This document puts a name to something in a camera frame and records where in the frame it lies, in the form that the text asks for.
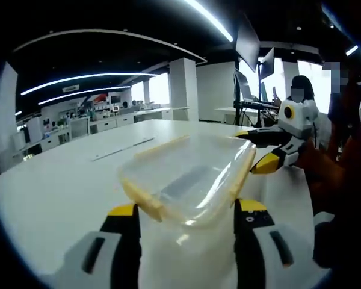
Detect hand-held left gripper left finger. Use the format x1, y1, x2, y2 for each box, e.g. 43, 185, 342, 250
48, 202, 143, 289

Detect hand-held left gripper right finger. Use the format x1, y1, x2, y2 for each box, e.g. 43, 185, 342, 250
233, 197, 319, 289

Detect translucent storage box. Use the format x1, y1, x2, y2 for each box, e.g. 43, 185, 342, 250
138, 192, 240, 289

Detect clear container with yellow clips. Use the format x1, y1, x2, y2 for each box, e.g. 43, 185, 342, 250
117, 134, 257, 230

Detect black tripod stand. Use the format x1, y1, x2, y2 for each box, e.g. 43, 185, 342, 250
232, 58, 282, 128

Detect small black monitor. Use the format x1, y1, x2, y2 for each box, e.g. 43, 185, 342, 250
259, 47, 276, 80

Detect person in maroon shirt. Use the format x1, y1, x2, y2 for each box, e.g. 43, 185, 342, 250
306, 81, 361, 272

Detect white square pillar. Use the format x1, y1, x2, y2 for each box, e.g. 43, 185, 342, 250
168, 57, 200, 122

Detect large black monitor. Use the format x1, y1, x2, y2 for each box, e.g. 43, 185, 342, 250
235, 13, 261, 73

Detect long ceiling light strip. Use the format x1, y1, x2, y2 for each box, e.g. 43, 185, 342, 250
183, 0, 234, 43
20, 72, 158, 96
37, 85, 132, 106

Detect grey mesh office chair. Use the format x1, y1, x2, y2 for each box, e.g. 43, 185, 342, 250
69, 116, 91, 140

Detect row of white office desks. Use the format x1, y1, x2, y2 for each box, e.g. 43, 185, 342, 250
14, 105, 191, 152

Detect small white cabinet appliance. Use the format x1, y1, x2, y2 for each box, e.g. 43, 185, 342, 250
11, 132, 26, 152

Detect tall white cabinet appliance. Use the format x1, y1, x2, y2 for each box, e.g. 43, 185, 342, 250
26, 117, 45, 144

